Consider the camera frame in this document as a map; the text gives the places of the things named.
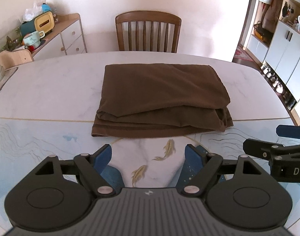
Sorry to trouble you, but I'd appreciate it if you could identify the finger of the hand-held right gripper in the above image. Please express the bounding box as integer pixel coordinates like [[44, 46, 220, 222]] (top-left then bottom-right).
[[243, 138, 285, 161], [275, 124, 300, 139]]

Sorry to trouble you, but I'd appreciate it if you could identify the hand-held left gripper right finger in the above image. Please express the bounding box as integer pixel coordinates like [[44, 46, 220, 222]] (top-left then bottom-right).
[[183, 144, 264, 197]]

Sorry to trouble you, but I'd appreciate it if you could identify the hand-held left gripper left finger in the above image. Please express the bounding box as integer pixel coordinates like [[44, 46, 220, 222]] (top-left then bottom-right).
[[35, 144, 115, 196]]

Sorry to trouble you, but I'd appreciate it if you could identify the brown shirt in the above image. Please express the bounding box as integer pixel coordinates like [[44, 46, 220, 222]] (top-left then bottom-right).
[[91, 63, 234, 139]]

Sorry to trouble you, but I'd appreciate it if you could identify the row of shoes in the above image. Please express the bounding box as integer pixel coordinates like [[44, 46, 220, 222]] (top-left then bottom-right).
[[259, 63, 297, 111]]

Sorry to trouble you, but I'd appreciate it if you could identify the white hallway cabinet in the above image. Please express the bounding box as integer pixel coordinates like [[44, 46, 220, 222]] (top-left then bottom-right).
[[246, 0, 300, 104]]

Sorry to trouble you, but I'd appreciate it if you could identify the red patterned rug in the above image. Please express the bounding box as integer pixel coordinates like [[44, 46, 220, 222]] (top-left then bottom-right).
[[235, 46, 256, 63]]

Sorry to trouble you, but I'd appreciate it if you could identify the yellow and black bag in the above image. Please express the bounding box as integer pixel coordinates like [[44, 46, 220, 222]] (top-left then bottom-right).
[[253, 21, 274, 43]]

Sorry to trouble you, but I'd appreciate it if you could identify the beige hanging coat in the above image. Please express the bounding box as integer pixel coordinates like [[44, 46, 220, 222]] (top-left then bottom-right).
[[262, 0, 286, 30]]

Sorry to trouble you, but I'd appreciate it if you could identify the white wooden sideboard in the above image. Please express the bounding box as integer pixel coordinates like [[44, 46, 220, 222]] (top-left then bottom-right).
[[29, 13, 88, 61]]

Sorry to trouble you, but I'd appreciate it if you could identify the light wooden board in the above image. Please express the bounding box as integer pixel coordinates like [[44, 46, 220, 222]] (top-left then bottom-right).
[[0, 49, 34, 66]]

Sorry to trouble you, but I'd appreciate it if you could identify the pale green mug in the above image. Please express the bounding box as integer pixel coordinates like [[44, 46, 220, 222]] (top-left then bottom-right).
[[22, 31, 46, 50]]

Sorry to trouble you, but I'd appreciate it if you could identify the wooden slat-back chair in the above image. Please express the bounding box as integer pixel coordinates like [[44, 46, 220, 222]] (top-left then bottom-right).
[[115, 10, 182, 53]]

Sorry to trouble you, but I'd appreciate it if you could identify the yellow tissue box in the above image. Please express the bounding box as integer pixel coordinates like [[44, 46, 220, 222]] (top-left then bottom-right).
[[34, 11, 54, 33]]

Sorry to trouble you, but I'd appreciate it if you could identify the dark teal container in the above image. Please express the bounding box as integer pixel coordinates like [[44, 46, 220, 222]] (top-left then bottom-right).
[[19, 21, 36, 37]]

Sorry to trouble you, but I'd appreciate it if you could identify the glass terrarium with plants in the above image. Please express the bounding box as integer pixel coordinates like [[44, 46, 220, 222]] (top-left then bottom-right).
[[0, 27, 24, 54]]

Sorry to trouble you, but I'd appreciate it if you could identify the clear plastic bag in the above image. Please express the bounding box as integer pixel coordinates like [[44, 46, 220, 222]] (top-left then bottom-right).
[[22, 1, 45, 22]]

